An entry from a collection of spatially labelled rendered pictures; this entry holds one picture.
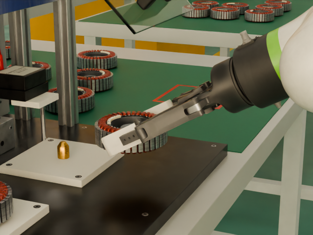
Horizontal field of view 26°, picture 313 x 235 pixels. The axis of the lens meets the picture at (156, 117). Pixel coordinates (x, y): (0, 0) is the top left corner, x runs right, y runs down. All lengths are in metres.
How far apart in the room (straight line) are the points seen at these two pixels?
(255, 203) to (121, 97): 1.37
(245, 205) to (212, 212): 1.78
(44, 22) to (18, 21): 3.64
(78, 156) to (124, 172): 0.09
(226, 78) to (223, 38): 1.45
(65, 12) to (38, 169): 0.32
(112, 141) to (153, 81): 0.73
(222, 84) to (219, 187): 0.22
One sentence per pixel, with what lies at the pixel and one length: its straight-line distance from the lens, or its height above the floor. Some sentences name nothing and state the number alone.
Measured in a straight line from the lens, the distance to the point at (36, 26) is 5.00.
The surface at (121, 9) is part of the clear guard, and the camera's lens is 0.97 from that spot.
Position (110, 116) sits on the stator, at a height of 0.86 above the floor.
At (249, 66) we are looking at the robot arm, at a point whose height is 0.97.
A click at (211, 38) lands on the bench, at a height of 0.73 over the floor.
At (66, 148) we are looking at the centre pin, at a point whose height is 0.80.
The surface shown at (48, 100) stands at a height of 0.88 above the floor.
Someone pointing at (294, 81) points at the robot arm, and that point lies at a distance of 0.76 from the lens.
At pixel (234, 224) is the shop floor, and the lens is 2.66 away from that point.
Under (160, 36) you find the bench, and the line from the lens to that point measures 2.46.
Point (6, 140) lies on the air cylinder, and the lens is 1.20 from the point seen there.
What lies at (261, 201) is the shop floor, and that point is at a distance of 2.86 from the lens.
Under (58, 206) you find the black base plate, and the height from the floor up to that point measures 0.77.
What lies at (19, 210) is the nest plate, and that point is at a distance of 0.95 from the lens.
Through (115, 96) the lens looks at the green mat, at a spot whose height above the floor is 0.75.
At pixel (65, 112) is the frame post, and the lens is 1.32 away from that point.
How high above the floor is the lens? 1.18
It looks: 18 degrees down
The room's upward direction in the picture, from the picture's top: straight up
